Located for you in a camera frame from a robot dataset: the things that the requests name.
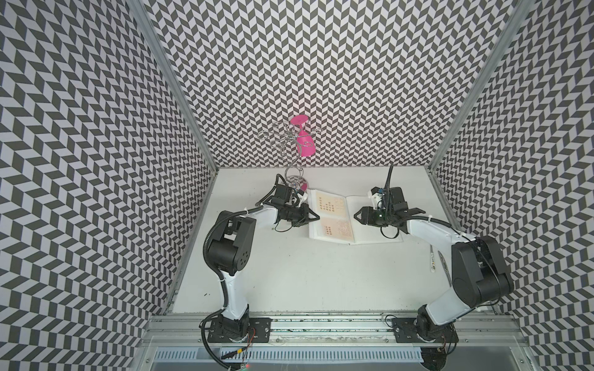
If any white photo album bicycle cover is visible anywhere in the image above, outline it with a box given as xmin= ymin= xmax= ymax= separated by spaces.
xmin=308 ymin=190 xmax=404 ymax=245

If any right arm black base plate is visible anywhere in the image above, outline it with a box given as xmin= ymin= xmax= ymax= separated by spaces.
xmin=391 ymin=318 xmax=459 ymax=345

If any aluminium front rail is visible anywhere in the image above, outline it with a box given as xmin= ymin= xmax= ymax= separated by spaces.
xmin=140 ymin=312 xmax=528 ymax=347

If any metal spoon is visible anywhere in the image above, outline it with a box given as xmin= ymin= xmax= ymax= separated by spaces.
xmin=429 ymin=245 xmax=436 ymax=273

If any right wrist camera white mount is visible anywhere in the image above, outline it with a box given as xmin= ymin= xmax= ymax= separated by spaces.
xmin=368 ymin=187 xmax=385 ymax=208

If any chrome wire cup stand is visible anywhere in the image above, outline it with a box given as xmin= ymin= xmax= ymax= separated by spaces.
xmin=258 ymin=117 xmax=316 ymax=191

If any pale pink card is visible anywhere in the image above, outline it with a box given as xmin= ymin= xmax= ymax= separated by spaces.
xmin=320 ymin=218 xmax=355 ymax=244

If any pink plastic cup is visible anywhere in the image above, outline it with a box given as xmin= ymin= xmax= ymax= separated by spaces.
xmin=290 ymin=114 xmax=316 ymax=158

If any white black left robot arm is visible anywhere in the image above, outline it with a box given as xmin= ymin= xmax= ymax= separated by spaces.
xmin=202 ymin=174 xmax=320 ymax=343

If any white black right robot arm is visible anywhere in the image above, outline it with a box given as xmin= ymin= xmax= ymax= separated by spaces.
xmin=354 ymin=177 xmax=514 ymax=343

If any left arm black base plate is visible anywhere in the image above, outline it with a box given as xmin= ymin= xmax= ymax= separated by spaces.
xmin=207 ymin=316 xmax=272 ymax=343

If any beige calendar card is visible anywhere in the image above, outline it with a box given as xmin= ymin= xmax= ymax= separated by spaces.
xmin=315 ymin=190 xmax=348 ymax=218

